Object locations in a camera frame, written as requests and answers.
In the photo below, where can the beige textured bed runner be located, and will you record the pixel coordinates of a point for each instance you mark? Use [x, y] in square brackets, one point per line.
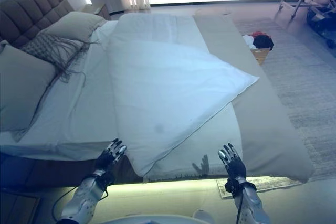
[257, 119]

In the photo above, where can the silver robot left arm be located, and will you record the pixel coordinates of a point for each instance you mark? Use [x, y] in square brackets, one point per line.
[84, 197]

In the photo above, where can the dark bed frame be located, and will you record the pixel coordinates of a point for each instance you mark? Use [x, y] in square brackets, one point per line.
[52, 169]

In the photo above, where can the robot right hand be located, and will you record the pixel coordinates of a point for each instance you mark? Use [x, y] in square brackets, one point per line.
[236, 167]

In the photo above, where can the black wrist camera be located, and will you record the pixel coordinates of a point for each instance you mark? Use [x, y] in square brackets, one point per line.
[229, 185]
[107, 178]

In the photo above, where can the silver robot right leg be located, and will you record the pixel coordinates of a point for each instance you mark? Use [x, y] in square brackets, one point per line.
[203, 214]

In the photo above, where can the small patterned floor mat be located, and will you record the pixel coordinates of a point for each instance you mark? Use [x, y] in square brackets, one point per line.
[262, 184]

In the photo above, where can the large beige pillow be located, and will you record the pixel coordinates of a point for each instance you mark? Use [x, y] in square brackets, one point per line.
[73, 26]
[21, 87]

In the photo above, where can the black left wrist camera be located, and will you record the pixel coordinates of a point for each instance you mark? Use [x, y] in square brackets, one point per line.
[107, 178]

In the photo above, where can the white bed sheet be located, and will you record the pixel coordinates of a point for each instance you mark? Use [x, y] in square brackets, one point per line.
[78, 113]

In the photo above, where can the black garment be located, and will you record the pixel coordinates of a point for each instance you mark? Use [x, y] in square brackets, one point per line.
[263, 42]

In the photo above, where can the tufted brown headboard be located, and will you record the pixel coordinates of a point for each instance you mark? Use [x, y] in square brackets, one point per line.
[29, 9]

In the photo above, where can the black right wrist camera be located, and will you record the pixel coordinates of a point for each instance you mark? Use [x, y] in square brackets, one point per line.
[229, 185]

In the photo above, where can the wooden nightstand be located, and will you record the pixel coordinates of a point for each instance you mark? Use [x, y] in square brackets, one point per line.
[98, 10]

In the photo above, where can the white garment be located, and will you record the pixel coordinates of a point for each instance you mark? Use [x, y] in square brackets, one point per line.
[248, 41]

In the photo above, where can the white duvet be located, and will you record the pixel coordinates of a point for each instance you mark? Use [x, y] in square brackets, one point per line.
[168, 82]

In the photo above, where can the black wheeled machine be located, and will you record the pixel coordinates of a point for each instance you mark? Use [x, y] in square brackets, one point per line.
[323, 14]

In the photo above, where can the red garment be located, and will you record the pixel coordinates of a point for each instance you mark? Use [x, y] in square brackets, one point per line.
[260, 34]

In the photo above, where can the woven fringed cushion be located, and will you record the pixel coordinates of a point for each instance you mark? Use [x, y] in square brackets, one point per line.
[44, 45]

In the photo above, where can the dark brown low cabinet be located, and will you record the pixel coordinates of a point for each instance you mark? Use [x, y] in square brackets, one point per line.
[15, 208]

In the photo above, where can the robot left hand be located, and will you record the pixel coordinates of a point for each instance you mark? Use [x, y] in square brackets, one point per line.
[106, 157]

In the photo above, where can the grey area rug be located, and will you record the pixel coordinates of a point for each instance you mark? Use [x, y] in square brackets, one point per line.
[302, 82]

